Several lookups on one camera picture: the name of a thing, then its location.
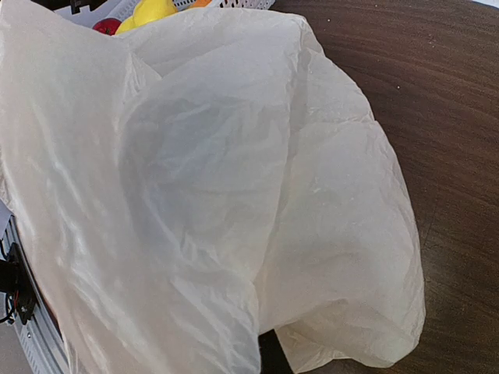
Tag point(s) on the orange fruit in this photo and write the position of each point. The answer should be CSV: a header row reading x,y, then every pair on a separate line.
x,y
200,3

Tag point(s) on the white perforated plastic basket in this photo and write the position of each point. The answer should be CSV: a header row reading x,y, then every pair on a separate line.
x,y
123,9

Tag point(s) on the yellow lemon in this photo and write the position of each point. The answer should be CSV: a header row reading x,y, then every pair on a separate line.
x,y
147,11

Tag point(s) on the banana print plastic bag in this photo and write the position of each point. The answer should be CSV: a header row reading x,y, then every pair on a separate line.
x,y
189,185

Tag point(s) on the aluminium front rail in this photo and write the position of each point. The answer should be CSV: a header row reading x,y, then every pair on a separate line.
x,y
40,338

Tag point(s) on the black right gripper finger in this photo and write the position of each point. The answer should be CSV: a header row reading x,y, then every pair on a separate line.
x,y
273,360

